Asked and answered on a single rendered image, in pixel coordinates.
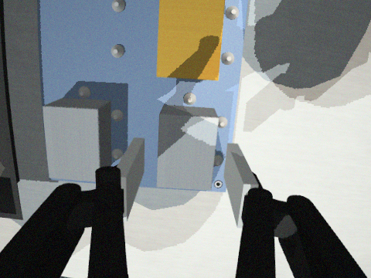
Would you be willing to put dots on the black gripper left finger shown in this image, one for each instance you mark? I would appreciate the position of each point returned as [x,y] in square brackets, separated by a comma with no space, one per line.
[42,248]

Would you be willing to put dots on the brass rectangular block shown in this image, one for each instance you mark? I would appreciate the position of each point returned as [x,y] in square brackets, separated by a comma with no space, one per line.
[190,38]

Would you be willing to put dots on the grey rectangular block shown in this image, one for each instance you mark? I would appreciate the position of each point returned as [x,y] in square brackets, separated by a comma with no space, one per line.
[186,147]
[78,137]

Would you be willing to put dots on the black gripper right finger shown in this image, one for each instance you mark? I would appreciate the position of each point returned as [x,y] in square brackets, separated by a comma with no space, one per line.
[310,246]

